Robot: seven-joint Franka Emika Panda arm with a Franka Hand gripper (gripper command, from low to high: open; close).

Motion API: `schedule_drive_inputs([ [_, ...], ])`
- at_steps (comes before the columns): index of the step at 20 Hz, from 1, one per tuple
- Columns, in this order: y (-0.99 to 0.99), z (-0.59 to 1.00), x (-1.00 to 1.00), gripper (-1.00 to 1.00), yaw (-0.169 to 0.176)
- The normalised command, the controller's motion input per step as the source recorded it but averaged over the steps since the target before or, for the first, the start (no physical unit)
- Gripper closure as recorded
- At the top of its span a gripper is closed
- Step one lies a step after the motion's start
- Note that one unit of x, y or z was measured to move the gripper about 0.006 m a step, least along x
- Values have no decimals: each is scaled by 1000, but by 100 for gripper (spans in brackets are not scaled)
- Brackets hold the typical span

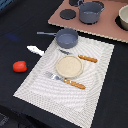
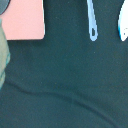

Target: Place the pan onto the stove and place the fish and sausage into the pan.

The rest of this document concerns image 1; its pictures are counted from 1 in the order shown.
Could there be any red toy sausage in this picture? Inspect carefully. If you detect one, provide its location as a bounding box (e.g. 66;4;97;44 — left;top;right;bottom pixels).
13;61;27;73

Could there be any large grey pot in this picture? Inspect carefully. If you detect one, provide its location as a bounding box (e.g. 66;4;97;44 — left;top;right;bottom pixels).
78;0;105;24

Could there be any grey saucepan with handle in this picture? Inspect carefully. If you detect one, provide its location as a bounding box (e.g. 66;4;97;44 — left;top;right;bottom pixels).
36;27;80;50

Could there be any white woven placemat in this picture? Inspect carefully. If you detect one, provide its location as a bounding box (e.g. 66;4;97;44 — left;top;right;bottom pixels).
13;31;116;128

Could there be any beige bowl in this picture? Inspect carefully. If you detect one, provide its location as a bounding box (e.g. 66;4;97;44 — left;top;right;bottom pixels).
119;5;128;30

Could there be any round beige plate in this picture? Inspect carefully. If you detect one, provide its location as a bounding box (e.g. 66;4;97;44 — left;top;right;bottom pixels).
56;55;83;78

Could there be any fork with wooden handle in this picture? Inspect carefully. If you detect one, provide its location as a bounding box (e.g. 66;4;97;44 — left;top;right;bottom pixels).
45;72;86;89

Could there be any pink stove board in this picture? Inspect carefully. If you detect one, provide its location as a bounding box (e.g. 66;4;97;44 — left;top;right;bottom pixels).
48;0;128;43

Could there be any black round burner plate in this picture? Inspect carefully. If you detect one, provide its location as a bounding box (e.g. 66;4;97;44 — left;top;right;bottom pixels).
60;9;76;20

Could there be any knife with wooden handle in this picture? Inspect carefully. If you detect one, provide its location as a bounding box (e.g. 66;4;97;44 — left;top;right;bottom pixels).
59;49;98;63

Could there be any white toy fish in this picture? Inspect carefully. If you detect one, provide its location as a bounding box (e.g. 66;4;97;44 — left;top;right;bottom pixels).
27;46;44;56

